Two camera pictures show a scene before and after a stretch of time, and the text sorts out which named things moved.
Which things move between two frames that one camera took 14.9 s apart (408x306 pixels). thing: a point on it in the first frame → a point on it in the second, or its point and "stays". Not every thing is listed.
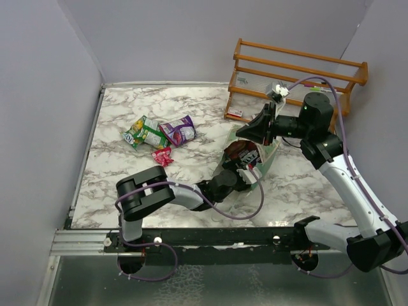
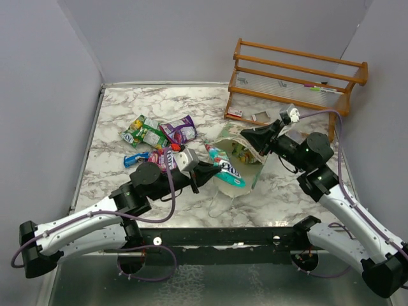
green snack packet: x=152 y=135 stays
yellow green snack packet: x=135 y=135 stays
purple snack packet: x=180 y=131 stays
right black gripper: x=259 y=128 → x=262 y=136
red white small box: x=234 y=111 stays
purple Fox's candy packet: x=249 y=157 → x=162 y=160
